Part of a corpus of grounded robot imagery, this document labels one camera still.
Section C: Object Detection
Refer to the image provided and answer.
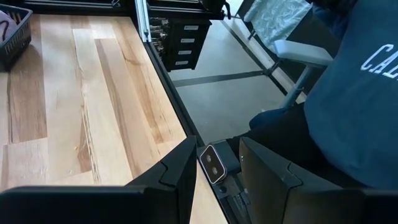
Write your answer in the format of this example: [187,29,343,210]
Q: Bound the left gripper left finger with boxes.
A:
[0,135,198,224]

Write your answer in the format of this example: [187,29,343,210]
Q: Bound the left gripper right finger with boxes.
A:
[238,136,398,224]

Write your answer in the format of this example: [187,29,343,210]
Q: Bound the small black sensor module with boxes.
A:
[199,144,228,185]

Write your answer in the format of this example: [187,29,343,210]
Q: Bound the person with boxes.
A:
[228,0,398,191]

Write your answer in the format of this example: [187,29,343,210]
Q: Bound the grey chair armrest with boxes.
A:
[262,39,334,113]

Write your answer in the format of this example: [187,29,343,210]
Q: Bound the black mesh basket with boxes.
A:
[0,3,34,68]

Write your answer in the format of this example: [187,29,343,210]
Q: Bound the patterned teal cloth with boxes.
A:
[243,0,314,53]

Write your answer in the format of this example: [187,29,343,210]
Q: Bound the black drawer cabinet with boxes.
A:
[149,17,213,73]

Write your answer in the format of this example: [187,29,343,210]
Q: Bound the black table rig frame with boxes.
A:
[23,0,249,224]

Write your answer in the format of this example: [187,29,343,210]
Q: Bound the silver frame bracket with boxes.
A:
[134,0,152,44]

